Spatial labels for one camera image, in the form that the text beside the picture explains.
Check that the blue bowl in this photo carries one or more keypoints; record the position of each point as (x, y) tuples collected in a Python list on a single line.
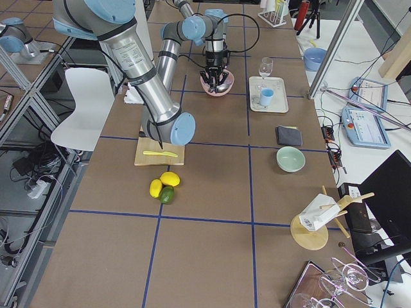
[(313, 58)]

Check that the wooden cup stand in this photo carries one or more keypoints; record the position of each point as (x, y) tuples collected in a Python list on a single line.
[(318, 239)]

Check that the white chair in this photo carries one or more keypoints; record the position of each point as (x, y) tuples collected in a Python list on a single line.
[(92, 92)]

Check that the small blue cup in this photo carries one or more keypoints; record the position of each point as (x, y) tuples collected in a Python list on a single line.
[(265, 97)]

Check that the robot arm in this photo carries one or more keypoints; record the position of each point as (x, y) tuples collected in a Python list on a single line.
[(198, 28), (114, 23)]

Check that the yellow plastic knife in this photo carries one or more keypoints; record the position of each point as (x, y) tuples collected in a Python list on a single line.
[(160, 153)]

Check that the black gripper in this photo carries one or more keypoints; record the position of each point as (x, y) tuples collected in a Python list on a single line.
[(215, 59)]

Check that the pink bowl of ice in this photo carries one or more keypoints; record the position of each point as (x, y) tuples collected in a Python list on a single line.
[(206, 86)]

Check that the teach pendant tablet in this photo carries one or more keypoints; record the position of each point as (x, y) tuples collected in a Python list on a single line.
[(364, 129), (372, 94)]

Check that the clear wine glass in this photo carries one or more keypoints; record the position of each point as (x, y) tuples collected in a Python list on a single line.
[(265, 67)]

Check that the wooden cutting board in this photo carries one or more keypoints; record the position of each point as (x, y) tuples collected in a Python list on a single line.
[(146, 143)]

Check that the cream serving tray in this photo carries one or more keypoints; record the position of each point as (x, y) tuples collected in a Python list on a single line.
[(279, 103)]

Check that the yellow lemon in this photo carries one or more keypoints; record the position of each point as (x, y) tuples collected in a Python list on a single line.
[(170, 179), (155, 188)]

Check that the white carton box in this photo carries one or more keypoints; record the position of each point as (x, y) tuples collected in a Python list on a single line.
[(321, 210)]

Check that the white cup rack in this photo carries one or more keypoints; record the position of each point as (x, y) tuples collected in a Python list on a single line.
[(273, 12)]

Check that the green ceramic bowl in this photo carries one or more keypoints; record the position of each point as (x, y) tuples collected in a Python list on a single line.
[(290, 159)]

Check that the metal ice scoop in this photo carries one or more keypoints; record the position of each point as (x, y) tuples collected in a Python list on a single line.
[(220, 90)]

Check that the green avocado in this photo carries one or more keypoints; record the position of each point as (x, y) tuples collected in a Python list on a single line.
[(167, 194)]

